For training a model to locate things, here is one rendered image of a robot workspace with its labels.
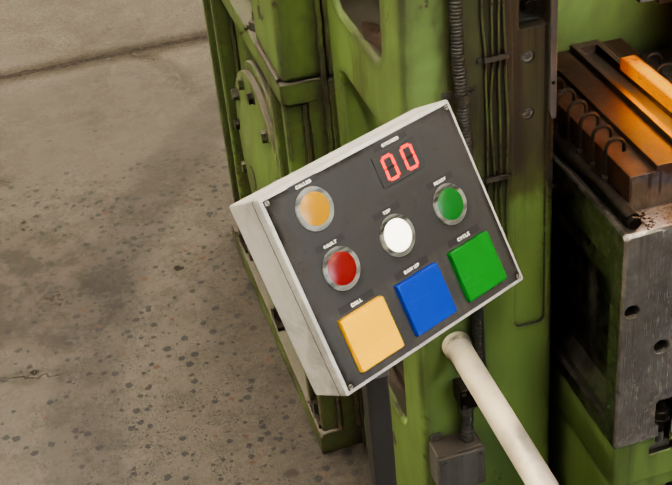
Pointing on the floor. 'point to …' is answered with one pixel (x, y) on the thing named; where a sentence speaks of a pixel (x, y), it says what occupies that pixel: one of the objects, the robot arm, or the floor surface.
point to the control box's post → (379, 430)
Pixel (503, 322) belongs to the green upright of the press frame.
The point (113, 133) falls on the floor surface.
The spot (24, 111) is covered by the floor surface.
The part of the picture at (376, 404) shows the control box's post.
